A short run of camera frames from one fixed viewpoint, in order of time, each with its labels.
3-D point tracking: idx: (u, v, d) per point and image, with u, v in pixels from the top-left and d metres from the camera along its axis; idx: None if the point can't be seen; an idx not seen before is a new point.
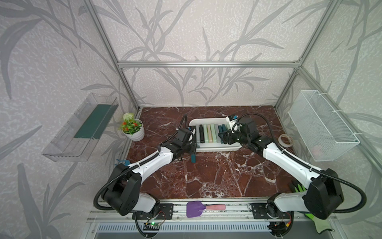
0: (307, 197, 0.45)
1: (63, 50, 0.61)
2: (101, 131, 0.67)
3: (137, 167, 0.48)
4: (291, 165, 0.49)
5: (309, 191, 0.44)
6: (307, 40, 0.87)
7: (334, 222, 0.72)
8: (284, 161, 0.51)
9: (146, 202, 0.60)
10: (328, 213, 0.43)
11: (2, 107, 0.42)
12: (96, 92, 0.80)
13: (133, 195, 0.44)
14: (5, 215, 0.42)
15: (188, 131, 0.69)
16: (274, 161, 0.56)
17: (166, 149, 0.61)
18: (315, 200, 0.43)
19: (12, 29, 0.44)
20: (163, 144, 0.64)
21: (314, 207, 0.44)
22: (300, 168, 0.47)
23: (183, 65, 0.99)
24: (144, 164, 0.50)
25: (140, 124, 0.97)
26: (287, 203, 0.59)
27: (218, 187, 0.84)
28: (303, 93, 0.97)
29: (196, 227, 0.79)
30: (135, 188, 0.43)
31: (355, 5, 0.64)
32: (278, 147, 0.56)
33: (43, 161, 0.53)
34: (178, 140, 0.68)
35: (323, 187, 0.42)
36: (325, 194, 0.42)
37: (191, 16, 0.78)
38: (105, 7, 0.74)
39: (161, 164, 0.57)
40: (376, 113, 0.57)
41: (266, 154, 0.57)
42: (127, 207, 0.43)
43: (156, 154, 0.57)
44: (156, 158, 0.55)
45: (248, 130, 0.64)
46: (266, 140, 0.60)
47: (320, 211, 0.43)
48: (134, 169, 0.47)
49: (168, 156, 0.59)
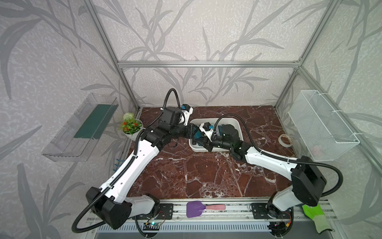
0: (294, 188, 0.47)
1: (63, 50, 0.61)
2: (102, 131, 0.68)
3: (109, 188, 0.40)
4: (271, 162, 0.52)
5: (293, 183, 0.46)
6: (307, 40, 0.87)
7: (334, 222, 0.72)
8: (265, 161, 0.54)
9: (145, 203, 0.60)
10: (317, 197, 0.44)
11: (2, 107, 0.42)
12: (96, 92, 0.80)
13: (118, 211, 0.40)
14: (5, 215, 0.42)
15: (176, 111, 0.54)
16: (256, 163, 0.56)
17: (146, 142, 0.48)
18: (302, 190, 0.45)
19: (12, 29, 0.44)
20: (143, 133, 0.50)
21: (304, 196, 0.46)
22: (279, 163, 0.50)
23: (183, 65, 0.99)
24: (119, 179, 0.41)
25: (140, 124, 0.97)
26: (283, 201, 0.59)
27: (218, 187, 0.84)
28: (303, 94, 0.97)
29: (196, 227, 0.79)
30: (116, 206, 0.38)
31: (355, 5, 0.64)
32: (257, 149, 0.59)
33: (43, 161, 0.53)
34: (165, 123, 0.53)
35: (303, 176, 0.44)
36: (306, 181, 0.44)
37: (191, 16, 0.78)
38: (105, 7, 0.74)
39: (146, 163, 0.48)
40: (376, 112, 0.57)
41: (249, 159, 0.60)
42: (120, 220, 0.42)
43: (133, 158, 0.45)
44: (135, 163, 0.44)
45: (233, 140, 0.63)
46: (246, 144, 0.64)
47: (310, 199, 0.44)
48: (105, 192, 0.40)
49: (150, 153, 0.47)
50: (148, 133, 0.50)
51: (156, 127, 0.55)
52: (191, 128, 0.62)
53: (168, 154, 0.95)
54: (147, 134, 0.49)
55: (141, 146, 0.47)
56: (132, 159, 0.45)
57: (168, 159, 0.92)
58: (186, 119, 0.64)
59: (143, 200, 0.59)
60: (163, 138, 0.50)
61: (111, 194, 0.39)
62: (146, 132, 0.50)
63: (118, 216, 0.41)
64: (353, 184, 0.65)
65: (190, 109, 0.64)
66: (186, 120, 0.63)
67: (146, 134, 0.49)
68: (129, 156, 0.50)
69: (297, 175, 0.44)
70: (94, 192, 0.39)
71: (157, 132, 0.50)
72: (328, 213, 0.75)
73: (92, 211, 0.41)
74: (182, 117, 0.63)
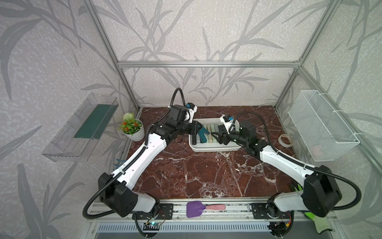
0: (304, 195, 0.46)
1: (63, 50, 0.61)
2: (102, 131, 0.68)
3: (121, 174, 0.43)
4: (286, 165, 0.51)
5: (305, 189, 0.44)
6: (307, 40, 0.87)
7: (334, 222, 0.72)
8: (279, 162, 0.53)
9: (148, 202, 0.62)
10: (327, 209, 0.43)
11: (2, 107, 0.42)
12: (96, 92, 0.80)
13: (128, 199, 0.42)
14: (5, 215, 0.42)
15: (182, 109, 0.58)
16: (270, 163, 0.57)
17: (156, 135, 0.52)
18: (312, 198, 0.44)
19: (12, 29, 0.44)
20: (152, 128, 0.54)
21: (313, 206, 0.45)
22: (294, 167, 0.49)
23: (183, 65, 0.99)
24: (131, 166, 0.44)
25: (140, 124, 0.97)
26: (286, 203, 0.59)
27: (218, 187, 0.84)
28: (303, 94, 0.97)
29: (196, 227, 0.79)
30: (127, 191, 0.40)
31: (355, 5, 0.64)
32: (274, 149, 0.58)
33: (43, 161, 0.53)
34: (172, 120, 0.57)
35: (318, 184, 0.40)
36: (320, 190, 0.43)
37: (191, 16, 0.78)
38: (105, 7, 0.74)
39: (154, 154, 0.51)
40: (376, 113, 0.57)
41: (263, 157, 0.59)
42: (128, 209, 0.44)
43: (143, 148, 0.48)
44: (145, 153, 0.47)
45: (249, 134, 0.63)
46: (262, 143, 0.63)
47: (319, 209, 0.43)
48: (118, 177, 0.42)
49: (159, 145, 0.51)
50: (156, 128, 0.54)
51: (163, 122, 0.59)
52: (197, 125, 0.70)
53: (168, 154, 0.95)
54: (156, 129, 0.53)
55: (150, 138, 0.51)
56: (143, 149, 0.48)
57: (168, 159, 0.92)
58: (191, 116, 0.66)
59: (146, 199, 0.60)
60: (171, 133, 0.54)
61: (123, 179, 0.42)
62: (155, 127, 0.54)
63: (126, 204, 0.42)
64: None
65: (194, 108, 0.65)
66: (191, 118, 0.67)
67: (155, 129, 0.53)
68: (140, 146, 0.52)
69: (311, 181, 0.43)
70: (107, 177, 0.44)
71: (164, 127, 0.54)
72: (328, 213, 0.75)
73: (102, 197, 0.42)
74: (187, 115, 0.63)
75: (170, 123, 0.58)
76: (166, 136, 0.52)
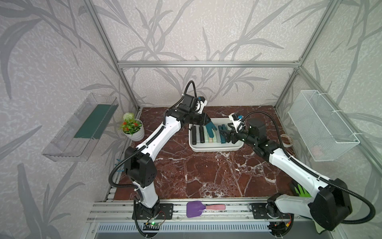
0: (314, 206, 0.44)
1: (63, 50, 0.61)
2: (102, 131, 0.68)
3: (144, 147, 0.49)
4: (298, 173, 0.48)
5: (316, 201, 0.43)
6: (307, 40, 0.87)
7: None
8: (290, 169, 0.51)
9: (152, 195, 0.63)
10: (334, 223, 0.42)
11: (2, 107, 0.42)
12: (96, 92, 0.80)
13: (150, 169, 0.48)
14: (5, 215, 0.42)
15: (195, 97, 0.65)
16: (280, 168, 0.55)
17: (172, 118, 0.57)
18: (322, 211, 0.42)
19: (12, 29, 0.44)
20: (167, 112, 0.59)
21: (321, 217, 0.43)
22: (307, 176, 0.46)
23: (183, 65, 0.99)
24: (152, 141, 0.50)
25: (140, 124, 0.97)
26: (289, 206, 0.58)
27: (218, 187, 0.84)
28: (303, 94, 0.97)
29: (196, 227, 0.79)
30: (150, 162, 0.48)
31: (355, 5, 0.64)
32: (286, 153, 0.55)
33: (43, 161, 0.53)
34: (185, 106, 0.64)
35: (332, 199, 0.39)
36: (333, 204, 0.41)
37: (191, 16, 0.78)
38: (105, 7, 0.74)
39: (171, 134, 0.57)
40: (376, 113, 0.57)
41: (273, 160, 0.56)
42: (148, 179, 0.49)
43: (162, 127, 0.54)
44: (163, 132, 0.53)
45: (258, 134, 0.61)
46: (273, 144, 0.60)
47: (327, 222, 0.42)
48: (142, 149, 0.48)
49: (175, 125, 0.56)
50: (172, 112, 0.60)
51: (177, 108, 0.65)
52: (205, 116, 0.72)
53: (168, 154, 0.95)
54: (171, 113, 0.59)
55: (167, 120, 0.57)
56: (161, 128, 0.54)
57: (168, 159, 0.92)
58: (201, 108, 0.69)
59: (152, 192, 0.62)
60: (185, 116, 0.60)
61: (146, 151, 0.48)
62: (170, 111, 0.60)
63: (148, 175, 0.48)
64: (353, 184, 0.65)
65: (205, 100, 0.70)
66: (201, 109, 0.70)
67: (171, 113, 0.59)
68: (159, 126, 0.55)
69: (324, 194, 0.41)
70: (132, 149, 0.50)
71: (179, 111, 0.60)
72: None
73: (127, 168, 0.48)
74: (197, 105, 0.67)
75: (184, 109, 0.64)
76: (181, 119, 0.58)
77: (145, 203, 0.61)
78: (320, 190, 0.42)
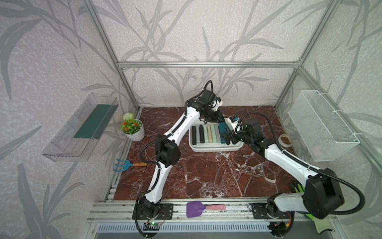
0: (306, 196, 0.45)
1: (63, 50, 0.61)
2: (101, 131, 0.67)
3: (171, 134, 0.59)
4: (289, 164, 0.51)
5: (307, 190, 0.44)
6: (306, 40, 0.87)
7: (334, 222, 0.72)
8: (283, 160, 0.53)
9: (161, 188, 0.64)
10: (327, 212, 0.43)
11: (2, 107, 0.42)
12: (96, 92, 0.80)
13: (176, 153, 0.59)
14: (5, 215, 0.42)
15: (213, 92, 0.74)
16: (274, 161, 0.58)
17: (192, 108, 0.65)
18: (313, 199, 0.43)
19: (12, 29, 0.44)
20: (188, 102, 0.67)
21: (313, 206, 0.44)
22: (298, 167, 0.49)
23: (183, 65, 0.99)
24: (177, 130, 0.59)
25: (140, 124, 0.97)
26: (287, 203, 0.59)
27: (218, 187, 0.84)
28: (303, 93, 0.97)
29: (196, 227, 0.79)
30: (176, 148, 0.57)
31: (355, 5, 0.64)
32: (278, 147, 0.58)
33: (43, 161, 0.53)
34: (204, 98, 0.72)
35: (320, 186, 0.42)
36: (322, 191, 0.42)
37: (191, 16, 0.78)
38: (105, 7, 0.74)
39: (192, 123, 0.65)
40: (376, 112, 0.57)
41: (267, 154, 0.59)
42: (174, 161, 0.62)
43: (184, 117, 0.63)
44: (185, 121, 0.62)
45: (253, 131, 0.65)
46: (269, 140, 0.63)
47: (318, 210, 0.43)
48: (168, 136, 0.58)
49: (195, 115, 0.65)
50: (192, 102, 0.67)
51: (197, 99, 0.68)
52: (220, 114, 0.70)
53: None
54: (191, 103, 0.66)
55: (188, 110, 0.64)
56: (184, 118, 0.62)
57: None
58: (216, 106, 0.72)
59: (163, 184, 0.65)
60: (204, 107, 0.68)
61: (172, 138, 0.57)
62: (191, 102, 0.67)
63: (175, 157, 0.61)
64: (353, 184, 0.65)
65: (221, 100, 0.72)
66: (216, 106, 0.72)
67: (191, 103, 0.66)
68: (181, 116, 0.63)
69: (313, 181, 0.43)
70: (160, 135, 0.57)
71: (199, 101, 0.67)
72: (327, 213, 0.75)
73: (156, 150, 0.60)
74: (214, 103, 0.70)
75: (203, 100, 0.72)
76: (200, 109, 0.66)
77: (152, 196, 0.65)
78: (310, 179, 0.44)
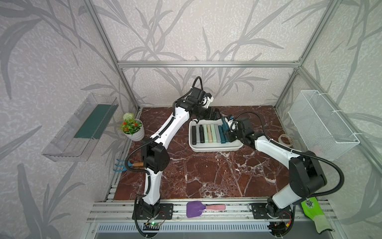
0: (291, 177, 0.49)
1: (63, 50, 0.61)
2: (101, 131, 0.67)
3: (158, 137, 0.54)
4: (275, 150, 0.55)
5: (290, 170, 0.48)
6: (307, 40, 0.87)
7: (334, 222, 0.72)
8: (269, 148, 0.58)
9: (157, 189, 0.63)
10: (309, 191, 0.46)
11: (2, 107, 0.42)
12: (96, 92, 0.80)
13: (162, 157, 0.53)
14: (5, 215, 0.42)
15: (202, 90, 0.70)
16: (262, 151, 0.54)
17: (181, 108, 0.61)
18: (295, 178, 0.47)
19: (12, 29, 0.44)
20: (176, 102, 0.63)
21: (297, 186, 0.48)
22: (283, 151, 0.53)
23: (183, 65, 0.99)
24: (164, 132, 0.55)
25: (140, 124, 0.97)
26: (281, 196, 0.61)
27: (218, 187, 0.84)
28: (303, 94, 0.97)
29: (196, 227, 0.79)
30: (163, 150, 0.51)
31: (355, 5, 0.64)
32: (266, 137, 0.64)
33: (43, 161, 0.53)
34: (193, 97, 0.68)
35: (301, 165, 0.46)
36: (303, 171, 0.46)
37: (191, 16, 0.78)
38: (105, 7, 0.74)
39: (181, 124, 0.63)
40: (376, 113, 0.57)
41: (257, 146, 0.64)
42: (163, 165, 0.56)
43: (172, 118, 0.58)
44: (174, 122, 0.57)
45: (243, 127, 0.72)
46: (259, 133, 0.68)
47: (302, 189, 0.46)
48: (155, 139, 0.53)
49: (185, 115, 0.61)
50: (181, 102, 0.63)
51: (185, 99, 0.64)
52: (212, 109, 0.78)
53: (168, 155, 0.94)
54: (180, 103, 0.63)
55: (177, 111, 0.60)
56: (171, 119, 0.58)
57: None
58: (208, 103, 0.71)
59: (158, 186, 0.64)
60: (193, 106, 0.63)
61: (159, 141, 0.53)
62: (179, 102, 0.63)
63: (162, 161, 0.54)
64: (353, 184, 0.65)
65: (212, 96, 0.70)
66: (208, 103, 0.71)
67: (179, 104, 0.62)
68: (169, 117, 0.59)
69: (295, 163, 0.46)
70: (146, 139, 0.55)
71: (188, 101, 0.63)
72: (328, 213, 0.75)
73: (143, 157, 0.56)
74: (205, 99, 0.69)
75: (191, 100, 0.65)
76: (189, 109, 0.62)
77: (148, 198, 0.63)
78: (292, 159, 0.49)
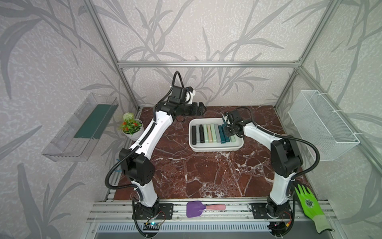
0: (272, 158, 0.55)
1: (63, 50, 0.61)
2: (102, 131, 0.68)
3: (139, 147, 0.48)
4: (260, 134, 0.61)
5: (271, 151, 0.54)
6: (306, 40, 0.87)
7: (334, 222, 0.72)
8: (255, 133, 0.64)
9: (151, 194, 0.63)
10: (287, 170, 0.52)
11: (2, 107, 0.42)
12: (96, 92, 0.80)
13: (146, 167, 0.47)
14: (5, 215, 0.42)
15: (183, 88, 0.63)
16: (249, 136, 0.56)
17: (162, 112, 0.56)
18: (275, 159, 0.53)
19: (12, 29, 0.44)
20: (157, 106, 0.58)
21: (277, 167, 0.54)
22: (267, 135, 0.59)
23: (183, 65, 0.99)
24: (145, 140, 0.49)
25: (140, 124, 0.97)
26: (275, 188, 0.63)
27: (218, 187, 0.84)
28: (303, 94, 0.97)
29: (196, 227, 0.79)
30: (146, 161, 0.46)
31: (355, 5, 0.64)
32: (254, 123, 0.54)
33: (43, 161, 0.53)
34: (175, 98, 0.62)
35: (280, 147, 0.52)
36: (282, 152, 0.52)
37: (191, 16, 0.78)
38: (105, 7, 0.74)
39: (164, 129, 0.56)
40: (376, 112, 0.57)
41: (246, 131, 0.69)
42: (147, 176, 0.50)
43: (153, 124, 0.53)
44: (155, 128, 0.52)
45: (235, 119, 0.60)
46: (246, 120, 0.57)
47: (281, 169, 0.52)
48: (136, 149, 0.47)
49: (167, 119, 0.55)
50: (162, 105, 0.58)
51: (167, 101, 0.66)
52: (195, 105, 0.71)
53: (168, 154, 0.95)
54: (161, 106, 0.57)
55: (158, 116, 0.55)
56: (152, 125, 0.53)
57: (168, 159, 0.92)
58: (190, 97, 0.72)
59: (151, 192, 0.63)
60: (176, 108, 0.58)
61: (141, 151, 0.47)
62: (160, 105, 0.58)
63: (146, 173, 0.48)
64: (353, 184, 0.65)
65: (192, 90, 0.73)
66: (191, 98, 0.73)
67: (160, 107, 0.57)
68: (150, 123, 0.53)
69: (275, 144, 0.52)
70: (126, 151, 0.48)
71: (169, 104, 0.58)
72: (328, 213, 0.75)
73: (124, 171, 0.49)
74: (187, 95, 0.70)
75: (174, 101, 0.62)
76: (172, 112, 0.56)
77: (145, 202, 0.62)
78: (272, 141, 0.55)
